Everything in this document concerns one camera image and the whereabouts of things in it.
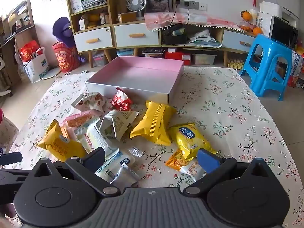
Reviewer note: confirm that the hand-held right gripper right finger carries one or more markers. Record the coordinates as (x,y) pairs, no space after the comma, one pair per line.
(207,161)

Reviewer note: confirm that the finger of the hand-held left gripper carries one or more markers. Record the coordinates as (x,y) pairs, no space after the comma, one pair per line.
(10,158)

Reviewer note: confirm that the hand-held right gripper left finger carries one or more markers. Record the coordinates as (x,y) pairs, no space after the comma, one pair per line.
(95,158)

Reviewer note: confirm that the white blue snack packet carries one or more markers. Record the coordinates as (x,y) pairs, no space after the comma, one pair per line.
(114,163)

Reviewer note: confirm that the plain white snack packet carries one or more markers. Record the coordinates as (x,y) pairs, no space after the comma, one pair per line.
(97,135)

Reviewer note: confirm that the yellow packet blue label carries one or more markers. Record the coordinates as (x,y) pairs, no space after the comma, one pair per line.
(190,140)

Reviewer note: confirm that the orange cracker packet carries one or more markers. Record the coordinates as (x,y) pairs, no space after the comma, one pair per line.
(177,162)

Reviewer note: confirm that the silver snack packet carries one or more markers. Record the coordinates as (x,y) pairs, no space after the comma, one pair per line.
(124,175)

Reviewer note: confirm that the plain yellow snack packet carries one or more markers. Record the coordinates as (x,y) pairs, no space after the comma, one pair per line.
(59,144)

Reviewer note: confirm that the small clear packet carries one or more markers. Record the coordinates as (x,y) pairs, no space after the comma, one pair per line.
(134,152)

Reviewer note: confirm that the pink cracker packet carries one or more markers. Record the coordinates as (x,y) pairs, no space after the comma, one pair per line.
(79,120)

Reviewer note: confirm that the white green packet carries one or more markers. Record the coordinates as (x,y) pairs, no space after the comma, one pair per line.
(118,122)

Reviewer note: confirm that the white packet red print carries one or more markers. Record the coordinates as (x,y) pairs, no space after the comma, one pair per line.
(90,101)

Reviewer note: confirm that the red snack packet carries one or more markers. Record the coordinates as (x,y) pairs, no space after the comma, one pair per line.
(122,101)

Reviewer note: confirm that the yellow striped snack packet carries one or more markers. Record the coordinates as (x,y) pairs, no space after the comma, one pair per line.
(152,123)

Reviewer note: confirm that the pink cardboard box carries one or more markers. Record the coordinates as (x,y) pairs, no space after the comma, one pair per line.
(142,71)

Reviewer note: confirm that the red cloth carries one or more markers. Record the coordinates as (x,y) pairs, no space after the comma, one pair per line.
(1,116)

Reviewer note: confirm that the floral tablecloth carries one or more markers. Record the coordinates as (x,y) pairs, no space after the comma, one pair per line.
(225,114)

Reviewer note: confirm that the white office chair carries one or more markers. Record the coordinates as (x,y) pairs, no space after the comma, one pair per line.
(5,80)

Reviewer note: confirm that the white shopping bag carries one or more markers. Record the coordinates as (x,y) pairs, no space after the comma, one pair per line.
(35,70)

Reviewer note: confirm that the clear storage box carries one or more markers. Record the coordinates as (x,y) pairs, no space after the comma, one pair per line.
(99,60)
(204,59)

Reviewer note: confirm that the yellow egg carton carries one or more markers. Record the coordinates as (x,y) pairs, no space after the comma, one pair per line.
(235,64)

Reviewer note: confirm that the red patterned bag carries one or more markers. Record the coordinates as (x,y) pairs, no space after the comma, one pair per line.
(65,59)

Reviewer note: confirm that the red box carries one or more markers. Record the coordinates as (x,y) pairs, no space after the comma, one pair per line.
(175,57)

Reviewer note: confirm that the red gift bag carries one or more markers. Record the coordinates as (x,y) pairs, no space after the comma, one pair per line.
(29,49)

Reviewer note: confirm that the blue-lid storage box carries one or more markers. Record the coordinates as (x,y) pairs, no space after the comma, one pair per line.
(125,52)

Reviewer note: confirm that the small white box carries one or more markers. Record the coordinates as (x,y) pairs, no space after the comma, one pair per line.
(172,49)

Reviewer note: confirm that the loose paper pile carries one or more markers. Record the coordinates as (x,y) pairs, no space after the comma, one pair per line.
(204,40)

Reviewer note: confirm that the wooden bookshelf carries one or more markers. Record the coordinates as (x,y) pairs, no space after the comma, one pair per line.
(23,35)

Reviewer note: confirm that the black bag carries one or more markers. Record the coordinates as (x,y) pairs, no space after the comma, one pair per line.
(174,39)

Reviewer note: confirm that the blue plastic stool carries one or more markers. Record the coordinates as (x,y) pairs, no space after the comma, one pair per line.
(270,49)

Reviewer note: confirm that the purple plush toy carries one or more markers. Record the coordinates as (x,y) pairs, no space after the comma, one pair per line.
(63,32)

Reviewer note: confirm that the small white carton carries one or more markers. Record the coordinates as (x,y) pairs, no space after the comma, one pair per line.
(83,23)

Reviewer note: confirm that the low wooden cabinet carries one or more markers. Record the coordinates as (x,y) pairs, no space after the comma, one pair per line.
(129,24)

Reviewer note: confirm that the orange yellow fruit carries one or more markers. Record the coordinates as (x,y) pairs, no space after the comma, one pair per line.
(93,19)

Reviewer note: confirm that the orange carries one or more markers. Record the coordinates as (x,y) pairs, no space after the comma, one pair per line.
(257,30)
(247,15)

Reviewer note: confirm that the glass jar of oranges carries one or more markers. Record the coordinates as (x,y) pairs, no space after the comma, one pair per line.
(244,26)

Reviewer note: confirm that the small printed box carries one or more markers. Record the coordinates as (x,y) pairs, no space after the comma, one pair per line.
(104,18)

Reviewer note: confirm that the pink cloth runner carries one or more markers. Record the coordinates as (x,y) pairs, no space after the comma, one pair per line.
(201,17)

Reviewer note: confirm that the brown cardboard box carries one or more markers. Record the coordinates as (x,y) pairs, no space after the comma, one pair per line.
(127,17)

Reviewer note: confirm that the white microwave black door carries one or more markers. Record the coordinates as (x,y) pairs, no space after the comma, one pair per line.
(282,32)

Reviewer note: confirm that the tall wooden shelf cabinet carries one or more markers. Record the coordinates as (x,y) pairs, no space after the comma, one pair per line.
(111,9)

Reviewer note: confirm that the white plastic jar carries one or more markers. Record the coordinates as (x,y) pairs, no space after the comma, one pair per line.
(253,16)

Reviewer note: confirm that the white carton box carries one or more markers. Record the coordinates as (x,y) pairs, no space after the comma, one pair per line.
(76,4)

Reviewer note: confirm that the stack of documents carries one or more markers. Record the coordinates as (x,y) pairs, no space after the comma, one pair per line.
(93,2)

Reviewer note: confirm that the white desk fan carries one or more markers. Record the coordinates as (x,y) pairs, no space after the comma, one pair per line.
(135,2)

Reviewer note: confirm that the white printer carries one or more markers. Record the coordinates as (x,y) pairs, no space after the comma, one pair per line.
(270,8)

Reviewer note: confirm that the round white base plate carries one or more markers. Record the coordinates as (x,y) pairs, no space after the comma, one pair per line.
(51,74)

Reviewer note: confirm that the single white wall socket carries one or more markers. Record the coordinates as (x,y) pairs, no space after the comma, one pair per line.
(203,6)

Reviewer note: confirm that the double wall socket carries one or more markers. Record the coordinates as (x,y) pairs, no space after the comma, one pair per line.
(193,4)

